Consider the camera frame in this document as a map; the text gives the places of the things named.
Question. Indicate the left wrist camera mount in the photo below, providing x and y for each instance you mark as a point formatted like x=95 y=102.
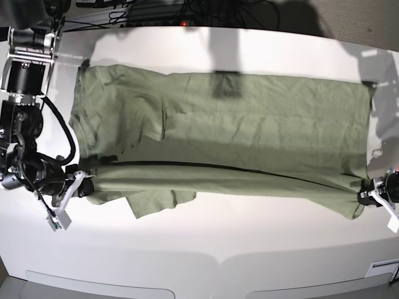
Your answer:
x=393 y=223

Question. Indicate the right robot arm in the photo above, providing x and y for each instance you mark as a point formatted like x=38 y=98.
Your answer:
x=33 y=37

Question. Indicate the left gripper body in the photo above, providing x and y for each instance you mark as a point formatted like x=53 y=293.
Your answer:
x=387 y=187

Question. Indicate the green T-shirt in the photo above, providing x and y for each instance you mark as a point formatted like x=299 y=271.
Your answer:
x=157 y=140

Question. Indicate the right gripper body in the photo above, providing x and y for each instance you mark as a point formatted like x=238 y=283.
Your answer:
x=54 y=181

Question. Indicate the white label sticker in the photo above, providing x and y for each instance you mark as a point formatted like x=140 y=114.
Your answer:
x=383 y=267

